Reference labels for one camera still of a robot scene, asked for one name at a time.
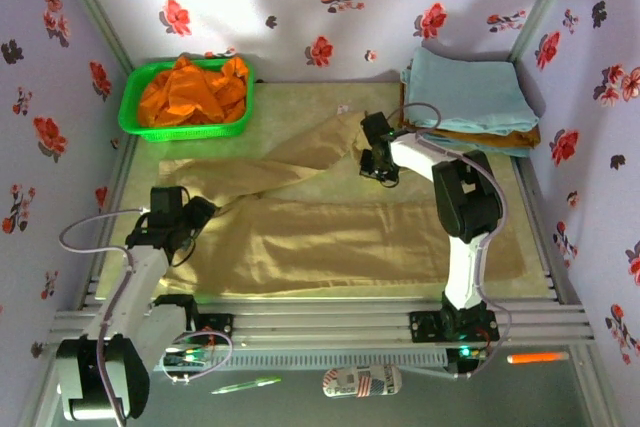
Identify orange trousers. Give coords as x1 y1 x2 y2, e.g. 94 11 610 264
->
136 55 250 128

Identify grey slotted cable duct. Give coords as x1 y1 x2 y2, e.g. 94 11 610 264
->
149 349 449 374

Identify aluminium rail frame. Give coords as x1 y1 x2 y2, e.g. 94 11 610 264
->
47 134 597 351

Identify orange marker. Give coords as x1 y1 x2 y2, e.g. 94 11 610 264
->
505 351 571 366

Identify left arm lavender cable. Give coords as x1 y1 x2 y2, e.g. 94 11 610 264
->
58 206 235 427

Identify beige trousers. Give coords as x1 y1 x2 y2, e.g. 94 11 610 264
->
157 114 532 299

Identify right arm lavender cable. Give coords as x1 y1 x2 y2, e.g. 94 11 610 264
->
399 102 514 381

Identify arm lavender cable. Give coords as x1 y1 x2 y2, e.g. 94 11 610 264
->
58 206 235 427
399 102 514 381

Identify green plastic basket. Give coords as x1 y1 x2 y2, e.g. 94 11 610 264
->
118 57 257 144

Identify green pen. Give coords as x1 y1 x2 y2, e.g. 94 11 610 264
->
210 376 283 395

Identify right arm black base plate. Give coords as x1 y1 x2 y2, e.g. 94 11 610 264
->
408 310 501 344

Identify aluminium corner post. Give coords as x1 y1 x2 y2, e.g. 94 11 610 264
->
48 0 137 76
508 0 587 64

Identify flag print pencil case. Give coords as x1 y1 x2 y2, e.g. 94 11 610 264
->
321 365 404 399

